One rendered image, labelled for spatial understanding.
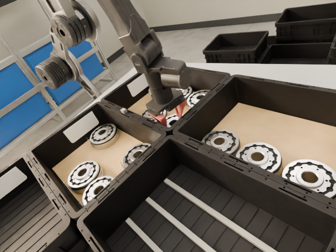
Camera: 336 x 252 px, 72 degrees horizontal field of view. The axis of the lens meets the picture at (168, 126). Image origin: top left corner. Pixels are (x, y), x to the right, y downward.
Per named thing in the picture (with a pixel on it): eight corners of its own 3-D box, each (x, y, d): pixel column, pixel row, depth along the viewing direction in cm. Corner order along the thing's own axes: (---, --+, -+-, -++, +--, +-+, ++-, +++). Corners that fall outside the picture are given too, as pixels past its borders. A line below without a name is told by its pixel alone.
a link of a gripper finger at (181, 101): (191, 117, 74) (185, 93, 68) (175, 130, 71) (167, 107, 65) (177, 110, 78) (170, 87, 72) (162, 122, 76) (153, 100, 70)
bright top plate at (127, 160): (118, 159, 70) (117, 157, 70) (143, 139, 73) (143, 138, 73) (133, 176, 63) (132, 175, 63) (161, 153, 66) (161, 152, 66)
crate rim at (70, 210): (30, 157, 77) (25, 152, 75) (101, 105, 89) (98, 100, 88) (79, 227, 50) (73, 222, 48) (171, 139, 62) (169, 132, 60)
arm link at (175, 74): (147, 35, 60) (128, 54, 56) (184, 33, 53) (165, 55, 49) (163, 72, 68) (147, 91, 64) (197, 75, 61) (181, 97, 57)
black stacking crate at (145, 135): (48, 174, 83) (27, 153, 76) (112, 123, 95) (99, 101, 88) (101, 244, 56) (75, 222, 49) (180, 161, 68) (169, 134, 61)
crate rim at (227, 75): (101, 105, 89) (98, 100, 88) (155, 65, 101) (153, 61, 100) (172, 139, 62) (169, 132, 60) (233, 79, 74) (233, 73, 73)
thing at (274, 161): (227, 162, 57) (226, 161, 56) (252, 138, 60) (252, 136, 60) (263, 184, 49) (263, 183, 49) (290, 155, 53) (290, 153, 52)
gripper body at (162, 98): (185, 97, 69) (179, 76, 64) (159, 117, 65) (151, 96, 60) (171, 91, 73) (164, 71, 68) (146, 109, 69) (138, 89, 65)
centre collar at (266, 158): (242, 159, 55) (242, 157, 55) (255, 147, 57) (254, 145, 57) (260, 169, 52) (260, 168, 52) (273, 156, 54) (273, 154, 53)
